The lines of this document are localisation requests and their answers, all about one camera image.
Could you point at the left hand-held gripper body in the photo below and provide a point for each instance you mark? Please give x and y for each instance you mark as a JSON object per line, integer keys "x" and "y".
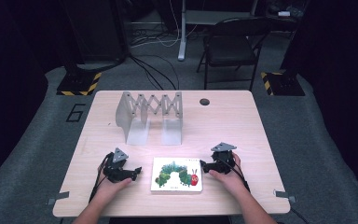
{"x": 115, "y": 172}

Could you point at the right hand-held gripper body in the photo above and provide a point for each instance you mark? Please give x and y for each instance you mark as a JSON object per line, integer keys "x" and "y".
{"x": 222, "y": 161}

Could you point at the white caterpillar picture book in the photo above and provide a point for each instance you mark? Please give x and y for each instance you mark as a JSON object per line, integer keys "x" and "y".
{"x": 175, "y": 175}

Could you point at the person's left hand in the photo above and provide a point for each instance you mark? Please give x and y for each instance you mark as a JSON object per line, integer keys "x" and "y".
{"x": 112, "y": 188}

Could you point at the person's right hand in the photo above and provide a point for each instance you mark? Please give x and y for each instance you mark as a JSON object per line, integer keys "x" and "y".
{"x": 230, "y": 182}

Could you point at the person's dark clothing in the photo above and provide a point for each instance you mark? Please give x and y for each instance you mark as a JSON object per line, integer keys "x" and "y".
{"x": 167, "y": 220}

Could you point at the black table grommet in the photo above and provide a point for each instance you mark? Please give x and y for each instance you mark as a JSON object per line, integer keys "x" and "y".
{"x": 204, "y": 101}

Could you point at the grey expandable metal book rack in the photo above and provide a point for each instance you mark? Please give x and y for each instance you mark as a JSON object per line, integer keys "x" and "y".
{"x": 150, "y": 107}

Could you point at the black stand base striped edge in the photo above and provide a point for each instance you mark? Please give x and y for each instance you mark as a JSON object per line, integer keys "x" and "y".
{"x": 77, "y": 84}
{"x": 284, "y": 84}

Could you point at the black folding chair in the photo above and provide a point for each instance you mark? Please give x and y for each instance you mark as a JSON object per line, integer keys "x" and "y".
{"x": 230, "y": 49}

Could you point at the white desk leg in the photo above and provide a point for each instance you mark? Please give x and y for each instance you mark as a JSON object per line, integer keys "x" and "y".
{"x": 182, "y": 37}

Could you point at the black curtain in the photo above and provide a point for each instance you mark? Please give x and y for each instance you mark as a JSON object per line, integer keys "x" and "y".
{"x": 341, "y": 77}
{"x": 6, "y": 77}

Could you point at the black cabinet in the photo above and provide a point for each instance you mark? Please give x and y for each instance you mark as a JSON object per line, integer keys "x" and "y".
{"x": 96, "y": 28}

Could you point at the small white device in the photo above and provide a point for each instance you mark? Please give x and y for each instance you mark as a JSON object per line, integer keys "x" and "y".
{"x": 284, "y": 13}

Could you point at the grey table corner bracket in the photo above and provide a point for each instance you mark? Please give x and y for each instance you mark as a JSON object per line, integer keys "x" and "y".
{"x": 284, "y": 195}
{"x": 57, "y": 197}

